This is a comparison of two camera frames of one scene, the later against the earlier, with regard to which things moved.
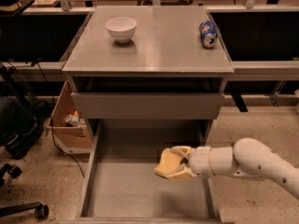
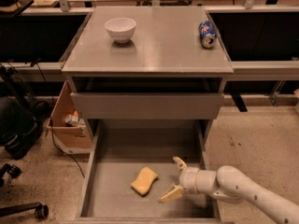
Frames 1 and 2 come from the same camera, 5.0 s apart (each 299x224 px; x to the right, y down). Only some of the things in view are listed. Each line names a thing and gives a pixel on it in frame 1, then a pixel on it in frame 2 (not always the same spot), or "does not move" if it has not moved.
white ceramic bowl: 121,28 does not move
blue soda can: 208,34 does not move
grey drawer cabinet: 148,67 does not move
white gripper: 199,161 to 188,179
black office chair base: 41,211 does not move
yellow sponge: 170,162 to 144,180
